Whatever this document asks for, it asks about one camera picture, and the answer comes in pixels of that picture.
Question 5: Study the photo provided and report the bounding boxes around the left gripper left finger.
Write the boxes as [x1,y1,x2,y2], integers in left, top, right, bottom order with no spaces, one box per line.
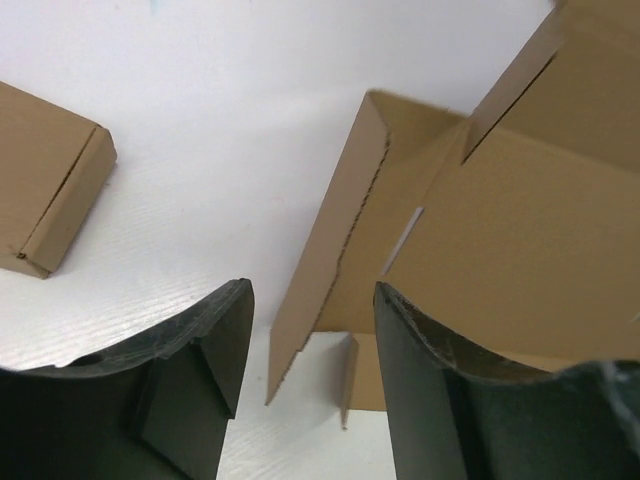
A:
[1,279,255,479]

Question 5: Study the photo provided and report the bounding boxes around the large cardboard box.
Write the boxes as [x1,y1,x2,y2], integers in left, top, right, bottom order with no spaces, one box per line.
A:
[267,1,639,410]

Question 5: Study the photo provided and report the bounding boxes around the small closed cardboard box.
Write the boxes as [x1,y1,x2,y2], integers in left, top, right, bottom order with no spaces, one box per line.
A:
[1,84,117,278]

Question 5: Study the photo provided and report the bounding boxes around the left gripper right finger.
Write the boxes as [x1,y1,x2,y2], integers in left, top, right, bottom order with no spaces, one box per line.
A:
[374,282,639,479]

